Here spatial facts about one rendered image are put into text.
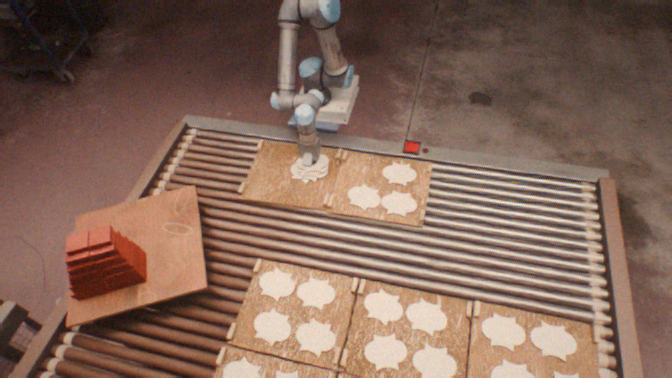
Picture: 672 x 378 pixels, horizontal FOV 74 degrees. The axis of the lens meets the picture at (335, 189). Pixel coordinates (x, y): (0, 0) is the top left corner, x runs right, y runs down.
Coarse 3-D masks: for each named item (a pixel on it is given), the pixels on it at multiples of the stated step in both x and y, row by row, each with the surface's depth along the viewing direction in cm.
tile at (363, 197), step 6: (348, 192) 197; (354, 192) 197; (360, 192) 197; (366, 192) 196; (372, 192) 196; (354, 198) 195; (360, 198) 195; (366, 198) 194; (372, 198) 194; (378, 198) 194; (354, 204) 193; (360, 204) 193; (366, 204) 192; (372, 204) 192; (378, 204) 192
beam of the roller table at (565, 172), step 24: (192, 120) 237; (216, 120) 236; (336, 144) 219; (360, 144) 218; (384, 144) 217; (480, 168) 205; (504, 168) 203; (528, 168) 201; (552, 168) 201; (576, 168) 200
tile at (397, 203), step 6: (396, 192) 195; (384, 198) 194; (390, 198) 193; (396, 198) 193; (402, 198) 193; (408, 198) 193; (384, 204) 192; (390, 204) 191; (396, 204) 191; (402, 204) 191; (408, 204) 191; (414, 204) 191; (390, 210) 190; (396, 210) 189; (402, 210) 189; (408, 210) 189; (414, 210) 189
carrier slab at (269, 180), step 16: (272, 144) 219; (256, 160) 214; (272, 160) 213; (288, 160) 212; (256, 176) 208; (272, 176) 207; (288, 176) 206; (336, 176) 205; (256, 192) 202; (272, 192) 201; (288, 192) 201; (304, 192) 200; (320, 192) 199; (304, 208) 196; (320, 208) 194
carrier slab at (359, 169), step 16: (352, 160) 209; (368, 160) 209; (384, 160) 208; (400, 160) 207; (352, 176) 203; (368, 176) 203; (416, 176) 201; (336, 192) 199; (384, 192) 197; (400, 192) 196; (416, 192) 195; (336, 208) 193; (352, 208) 193; (368, 208) 192; (384, 208) 191; (416, 208) 190; (400, 224) 187; (416, 224) 185
